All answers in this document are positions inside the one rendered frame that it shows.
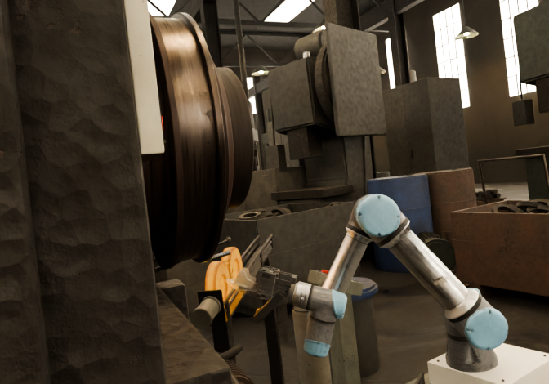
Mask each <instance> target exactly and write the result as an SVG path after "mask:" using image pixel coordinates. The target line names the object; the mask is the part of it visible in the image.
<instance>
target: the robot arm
mask: <svg viewBox="0 0 549 384"><path fill-rule="evenodd" d="M346 231H347V233H346V237H345V238H344V240H343V242H342V244H341V247H340V249H339V251H338V253H337V255H336V257H335V260H334V262H333V264H332V266H331V268H330V270H329V272H328V275H327V277H326V279H325V280H324V284H323V286H322V287H319V286H315V285H311V284H307V283H303V282H300V281H299V282H297V275H293V274H290V273H287V272H283V271H280V270H279V269H276V268H273V267H270V266H263V267H262V268H261V269H260V270H259V271H258V275H257V277H256V278H255V277H252V276H251V275H250V274H249V270H248V268H243V269H242V270H241V271H240V272H239V273H238V274H237V276H236V278H235V279H227V280H226V282H227V283H228V284H229V285H230V286H231V287H233V288H235V289H237V290H239V291H240V292H242V293H245V294H247V295H249V296H253V297H258V298H260V299H265V300H269V301H268V302H267V303H266V304H265V305H264V306H263V307H261V308H258V309H257V311H256V313H255V315H254V316H253V318H254V319H255V320H256V321H257V322H258V323H260V322H261V321H262V320H264V319H266V317H267V315H268V314H269V313H270V312H271V311H272V310H273V309H274V308H275V307H276V306H277V305H278V304H279V303H280V302H281V301H282V300H283V299H284V298H285V297H288V305H292V304H293V306H295V307H297V308H301V309H304V310H305V309H306V310H308V311H309V312H308V314H307V317H306V322H307V326H306V339H305V340H304V341H305V343H304V350H305V352H306V353H307V354H309V355H312V356H315V357H320V358H322V357H325V356H327V355H328V351H329V347H331V346H330V344H331V340H332V336H333V329H334V325H335V321H336V319H342V318H343V316H344V313H345V309H346V302H347V296H346V294H345V293H346V290H347V288H348V286H349V284H350V282H351V280H352V278H353V275H354V273H355V271H356V269H357V267H358V265H359V262H360V260H361V258H362V256H363V255H364V252H365V249H366V247H367V246H368V243H370V242H372V241H374V242H375V243H376V244H377V245H378V246H379V247H380V248H388V249H389V250H390V251H391V252H392V253H393V254H394V255H395V256H396V257H397V259H398V260H399V261H400V262H401V263H402V264H403V265H404V266H405V267H406V268H407V269H408V270H409V271H410V272H411V273H412V275H413V276H414V277H415V278H416V279H417V280H418V281H419V282H420V283H421V284H422V285H423V286H424V287H425V288H426V290H427V291H428V292H429V293H430V294H431V295H432V296H433V297H434V298H435V299H436V300H437V301H438V302H439V303H440V304H441V305H442V307H443V308H444V317H445V323H446V328H447V333H448V343H447V349H446V353H445V359H446V364H447V365H448V366H449V367H450V368H453V369H455V370H458V371H462V372H469V373H479V372H485V371H489V370H491V369H493V368H496V367H497V366H498V357H497V354H496V353H495V351H494V350H493V349H495V348H497V347H499V346H500V345H501V344H503V342H504V341H505V340H506V338H507V334H508V324H507V321H506V319H505V317H504V316H503V315H502V313H501V312H500V311H498V310H496V309H494V308H493V307H492V306H491V305H490V304H489V303H488V302H487V301H486V300H485V299H484V298H483V297H482V295H481V294H480V290H479V289H477V288H466V287H465V286H464V285H463V284H462V283H461V282H460V280H459V279H458V278H457V277H456V276H455V275H454V274H453V273H452V272H451V271H450V270H449V269H448V268H447V267H446V266H445V265H444V264H443V263H442V261H441V260H440V259H439V258H438V257H437V256H436V255H435V254H434V253H433V252H432V251H431V250H430V249H429V248H428V247H427V246H426V245H425V244H424V243H423V242H422V241H421V240H420V239H419V238H418V237H417V236H416V235H415V234H414V233H413V232H412V231H411V230H410V228H409V219H408V218H407V217H406V216H405V215H404V214H403V213H402V212H401V211H400V210H399V208H398V206H397V204H396V203H395V202H394V201H393V200H392V199H391V198H389V197H387V196H385V195H383V194H366V195H365V196H362V197H361V198H360V199H358V200H357V202H356V203H355V206H354V208H353V211H352V213H351V216H350V220H349V222H348V224H347V226H346ZM267 267H268V268H267ZM286 289H287V290H286Z"/></svg>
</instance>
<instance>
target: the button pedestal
mask: <svg viewBox="0 0 549 384"><path fill-rule="evenodd" d="M326 274H328V273H325V274H324V272H322V271H321V272H318V271H315V270H310V272H309V276H308V281H309V282H311V283H313V284H318V285H319V286H323V284H324V280H325V279H326V277H327V275H326ZM363 286H364V284H363V283H361V282H358V281H355V280H353V279H352V280H351V282H350V284H349V286H348V288H347V290H346V293H345V294H346V296H347V302H346V309H345V313H344V316H343V318H342V319H336V321H335V325H334V329H333V336H332V340H331V344H330V346H331V347H330V353H331V361H332V368H333V382H334V384H361V381H360V373H359V359H358V351H357V344H356V336H355V322H354V314H353V306H352V299H351V295H356V296H361V295H362V291H363Z"/></svg>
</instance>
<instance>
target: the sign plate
mask: <svg viewBox="0 0 549 384"><path fill-rule="evenodd" d="M124 7H125V15H126V22H127V36H128V44H129V51H130V58H131V66H132V80H133V87H134V95H135V102H136V116H137V123H138V131H139V138H140V146H141V159H142V163H145V162H147V161H149V160H151V159H153V158H155V157H157V156H159V155H160V154H162V153H164V149H165V147H167V143H166V140H164V135H163V121H162V114H161V106H160V99H159V91H158V87H157V80H156V73H155V65H154V51H153V43H152V36H151V28H150V14H149V8H148V0H124Z"/></svg>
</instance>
